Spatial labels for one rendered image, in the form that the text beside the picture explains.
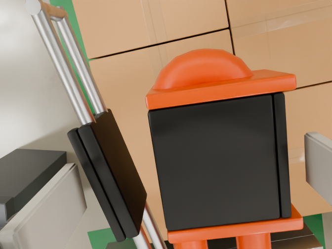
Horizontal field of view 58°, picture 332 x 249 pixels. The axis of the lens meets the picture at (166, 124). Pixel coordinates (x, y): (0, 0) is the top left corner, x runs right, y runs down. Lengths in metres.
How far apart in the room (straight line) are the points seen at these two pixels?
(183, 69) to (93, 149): 0.06
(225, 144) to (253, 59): 0.72
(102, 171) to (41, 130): 1.42
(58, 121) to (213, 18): 0.95
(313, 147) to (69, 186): 0.13
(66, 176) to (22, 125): 1.45
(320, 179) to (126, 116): 0.74
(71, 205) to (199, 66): 0.10
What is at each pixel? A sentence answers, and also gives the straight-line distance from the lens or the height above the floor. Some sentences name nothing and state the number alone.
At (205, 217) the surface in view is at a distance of 0.17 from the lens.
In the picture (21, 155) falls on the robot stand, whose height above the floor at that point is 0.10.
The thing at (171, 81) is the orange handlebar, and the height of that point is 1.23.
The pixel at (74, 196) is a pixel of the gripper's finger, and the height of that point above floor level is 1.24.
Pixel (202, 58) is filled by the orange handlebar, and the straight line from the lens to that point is 0.16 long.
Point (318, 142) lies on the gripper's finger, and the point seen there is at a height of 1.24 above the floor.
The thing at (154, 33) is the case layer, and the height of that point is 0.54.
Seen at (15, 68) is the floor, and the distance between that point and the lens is 1.58.
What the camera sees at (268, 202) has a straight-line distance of 0.17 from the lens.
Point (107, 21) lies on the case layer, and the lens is 0.87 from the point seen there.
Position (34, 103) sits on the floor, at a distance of 1.56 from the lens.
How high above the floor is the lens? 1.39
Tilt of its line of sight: 76 degrees down
